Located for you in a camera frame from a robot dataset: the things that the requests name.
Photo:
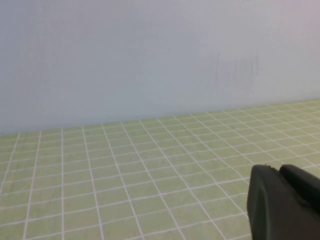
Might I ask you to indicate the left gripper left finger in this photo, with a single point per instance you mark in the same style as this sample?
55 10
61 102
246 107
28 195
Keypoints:
270 217

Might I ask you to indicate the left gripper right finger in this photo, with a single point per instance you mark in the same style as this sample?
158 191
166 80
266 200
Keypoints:
305 187

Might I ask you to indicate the green checkered tablecloth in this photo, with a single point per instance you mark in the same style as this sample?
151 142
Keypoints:
125 175

